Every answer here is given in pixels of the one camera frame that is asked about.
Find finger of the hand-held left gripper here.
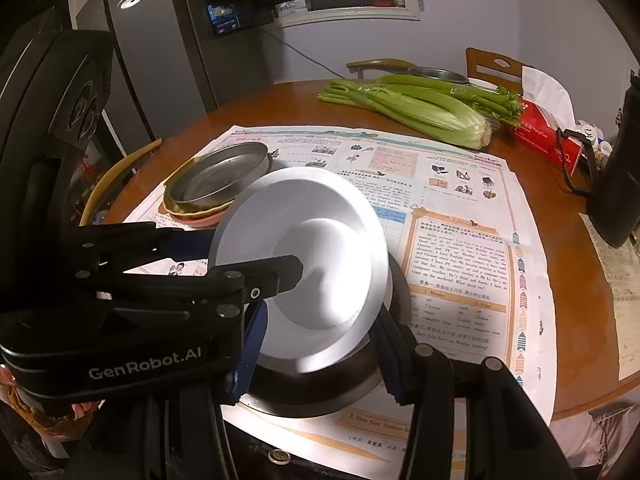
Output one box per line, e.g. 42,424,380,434
65,222,221,273
75,255,305,311

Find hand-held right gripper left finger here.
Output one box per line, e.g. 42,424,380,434
65,305,271,480

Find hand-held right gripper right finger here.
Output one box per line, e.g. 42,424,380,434
372,310,571,480

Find round metal plate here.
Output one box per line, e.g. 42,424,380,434
164,141,271,213

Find curved wooden armchair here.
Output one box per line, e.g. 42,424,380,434
346,58,416,80
79,137,163,226

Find printed newspaper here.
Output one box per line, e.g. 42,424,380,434
122,126,556,461

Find grey refrigerator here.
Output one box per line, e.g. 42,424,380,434
102,0,273,141

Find pink clothing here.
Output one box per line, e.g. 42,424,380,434
550,400,640,480

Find blue box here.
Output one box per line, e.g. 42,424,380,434
206,0,248,36

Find celery bunch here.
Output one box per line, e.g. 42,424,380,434
318,74,525,150

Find red tissue box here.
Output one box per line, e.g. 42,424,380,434
512,65,583,168

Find black thermos bottle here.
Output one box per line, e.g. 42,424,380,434
556,67,640,248

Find small metal dish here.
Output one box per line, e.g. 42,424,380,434
410,66,471,85

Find small patterned pouch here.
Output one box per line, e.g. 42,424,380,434
574,120,607,153

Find wooden chair with cutout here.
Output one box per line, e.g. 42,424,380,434
465,47,526,93

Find black cable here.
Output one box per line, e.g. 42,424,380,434
257,27,351,78

